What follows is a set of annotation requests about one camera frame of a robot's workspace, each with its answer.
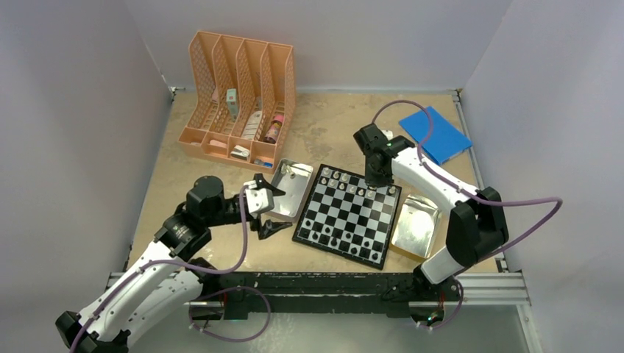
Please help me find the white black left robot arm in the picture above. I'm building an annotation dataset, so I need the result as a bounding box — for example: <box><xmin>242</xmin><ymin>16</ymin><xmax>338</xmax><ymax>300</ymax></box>
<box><xmin>55</xmin><ymin>173</ymin><xmax>286</xmax><ymax>352</ymax></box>

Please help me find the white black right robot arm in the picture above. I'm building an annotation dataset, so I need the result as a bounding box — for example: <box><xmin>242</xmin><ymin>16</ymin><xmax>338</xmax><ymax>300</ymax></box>
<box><xmin>293</xmin><ymin>124</ymin><xmax>508</xmax><ymax>299</ymax></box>

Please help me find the black white chess board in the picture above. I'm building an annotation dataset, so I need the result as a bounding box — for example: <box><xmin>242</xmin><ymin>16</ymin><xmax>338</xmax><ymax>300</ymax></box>
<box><xmin>292</xmin><ymin>164</ymin><xmax>402</xmax><ymax>270</ymax></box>

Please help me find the pink metal tin box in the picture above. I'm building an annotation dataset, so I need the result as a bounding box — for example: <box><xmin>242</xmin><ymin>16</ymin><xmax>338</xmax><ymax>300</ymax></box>
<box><xmin>267</xmin><ymin>158</ymin><xmax>315</xmax><ymax>222</ymax></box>

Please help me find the pink capped small bottle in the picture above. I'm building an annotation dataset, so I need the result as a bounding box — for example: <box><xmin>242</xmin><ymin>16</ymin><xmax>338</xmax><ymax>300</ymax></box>
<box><xmin>263</xmin><ymin>114</ymin><xmax>285</xmax><ymax>144</ymax></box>

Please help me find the blue notebook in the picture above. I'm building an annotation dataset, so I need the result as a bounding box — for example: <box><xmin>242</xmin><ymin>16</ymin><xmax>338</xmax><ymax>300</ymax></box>
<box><xmin>399</xmin><ymin>107</ymin><xmax>472</xmax><ymax>165</ymax></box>

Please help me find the orange plastic file organizer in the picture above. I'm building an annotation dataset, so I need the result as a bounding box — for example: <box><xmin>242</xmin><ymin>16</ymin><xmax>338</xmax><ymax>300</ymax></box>
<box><xmin>178</xmin><ymin>31</ymin><xmax>297</xmax><ymax>174</ymax></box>

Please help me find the green white small box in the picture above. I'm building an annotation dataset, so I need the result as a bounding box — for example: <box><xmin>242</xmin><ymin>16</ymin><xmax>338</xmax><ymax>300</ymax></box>
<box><xmin>225</xmin><ymin>88</ymin><xmax>239</xmax><ymax>121</ymax></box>

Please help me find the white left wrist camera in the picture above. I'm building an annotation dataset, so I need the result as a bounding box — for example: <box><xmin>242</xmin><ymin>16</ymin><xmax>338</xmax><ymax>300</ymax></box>
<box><xmin>244</xmin><ymin>181</ymin><xmax>274</xmax><ymax>217</ymax></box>

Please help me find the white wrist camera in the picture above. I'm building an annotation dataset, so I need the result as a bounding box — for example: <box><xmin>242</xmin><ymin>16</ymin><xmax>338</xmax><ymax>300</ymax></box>
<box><xmin>381</xmin><ymin>129</ymin><xmax>394</xmax><ymax>140</ymax></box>
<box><xmin>244</xmin><ymin>181</ymin><xmax>274</xmax><ymax>217</ymax></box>

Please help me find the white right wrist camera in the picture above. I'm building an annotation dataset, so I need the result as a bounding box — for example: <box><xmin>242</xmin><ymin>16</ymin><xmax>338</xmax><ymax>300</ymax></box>
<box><xmin>381</xmin><ymin>129</ymin><xmax>394</xmax><ymax>140</ymax></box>

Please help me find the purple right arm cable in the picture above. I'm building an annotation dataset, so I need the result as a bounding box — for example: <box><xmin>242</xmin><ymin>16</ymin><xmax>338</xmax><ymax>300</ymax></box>
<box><xmin>371</xmin><ymin>99</ymin><xmax>564</xmax><ymax>332</ymax></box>

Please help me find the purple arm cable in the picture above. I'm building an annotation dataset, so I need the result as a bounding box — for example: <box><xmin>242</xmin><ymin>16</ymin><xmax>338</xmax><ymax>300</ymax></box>
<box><xmin>371</xmin><ymin>99</ymin><xmax>564</xmax><ymax>332</ymax></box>
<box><xmin>68</xmin><ymin>185</ymin><xmax>272</xmax><ymax>353</ymax></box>

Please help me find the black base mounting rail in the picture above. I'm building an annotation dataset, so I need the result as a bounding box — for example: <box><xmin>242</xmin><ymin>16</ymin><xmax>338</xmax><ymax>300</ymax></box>
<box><xmin>198</xmin><ymin>272</ymin><xmax>463</xmax><ymax>321</ymax></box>

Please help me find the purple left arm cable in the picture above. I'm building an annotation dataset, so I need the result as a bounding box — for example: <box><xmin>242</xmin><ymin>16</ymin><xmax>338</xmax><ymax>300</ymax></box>
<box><xmin>68</xmin><ymin>185</ymin><xmax>272</xmax><ymax>353</ymax></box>

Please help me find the aluminium frame rail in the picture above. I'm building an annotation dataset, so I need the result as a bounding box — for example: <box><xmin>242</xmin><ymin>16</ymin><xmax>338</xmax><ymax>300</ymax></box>
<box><xmin>409</xmin><ymin>256</ymin><xmax>543</xmax><ymax>352</ymax></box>

